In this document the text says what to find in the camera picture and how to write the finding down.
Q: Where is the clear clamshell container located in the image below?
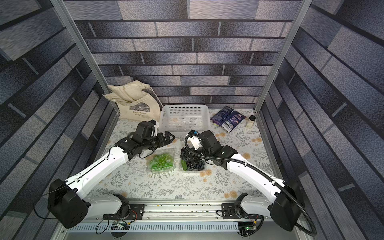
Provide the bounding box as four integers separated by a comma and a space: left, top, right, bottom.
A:
179, 142, 208, 173
147, 149, 176, 173

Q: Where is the beige canvas tote bag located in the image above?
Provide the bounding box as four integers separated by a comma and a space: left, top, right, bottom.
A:
104, 81, 163, 122

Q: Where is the black grape bunch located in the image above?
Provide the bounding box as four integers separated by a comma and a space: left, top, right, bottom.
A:
181, 160, 206, 171
180, 147, 199, 164

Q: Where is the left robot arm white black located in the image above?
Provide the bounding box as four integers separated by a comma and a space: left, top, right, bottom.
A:
47, 120, 176, 229

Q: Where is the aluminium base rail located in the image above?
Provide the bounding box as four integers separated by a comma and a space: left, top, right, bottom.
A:
59, 198, 304, 233

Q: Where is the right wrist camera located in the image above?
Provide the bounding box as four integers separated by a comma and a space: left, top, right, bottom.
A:
188, 130, 202, 151

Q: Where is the dark blue snack bag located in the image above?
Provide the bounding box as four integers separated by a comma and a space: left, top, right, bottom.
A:
211, 107, 246, 133

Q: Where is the green grape bunch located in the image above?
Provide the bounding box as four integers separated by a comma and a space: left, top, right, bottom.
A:
150, 159, 163, 172
159, 153, 174, 169

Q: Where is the right aluminium frame post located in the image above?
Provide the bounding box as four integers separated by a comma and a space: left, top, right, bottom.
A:
254, 0, 312, 114

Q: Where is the floral tablecloth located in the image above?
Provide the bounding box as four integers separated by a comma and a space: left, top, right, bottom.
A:
89, 119, 273, 201

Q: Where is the aluminium frame post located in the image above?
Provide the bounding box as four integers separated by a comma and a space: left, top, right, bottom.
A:
254, 0, 312, 114
50, 0, 111, 94

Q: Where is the small black-capped bottle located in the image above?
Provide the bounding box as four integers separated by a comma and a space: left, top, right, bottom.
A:
246, 115, 256, 129

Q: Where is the left aluminium frame post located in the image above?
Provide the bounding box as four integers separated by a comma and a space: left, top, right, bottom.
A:
50, 0, 111, 94

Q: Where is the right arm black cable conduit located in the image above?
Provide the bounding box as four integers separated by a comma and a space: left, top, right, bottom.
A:
184, 133, 318, 237

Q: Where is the green grape bunch front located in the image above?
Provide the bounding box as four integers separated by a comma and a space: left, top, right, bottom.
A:
150, 159, 163, 172

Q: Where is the white plastic basket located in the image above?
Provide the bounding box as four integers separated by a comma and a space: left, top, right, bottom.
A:
159, 105, 211, 137

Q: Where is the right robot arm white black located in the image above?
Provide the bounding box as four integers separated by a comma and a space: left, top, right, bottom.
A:
188, 130, 303, 231

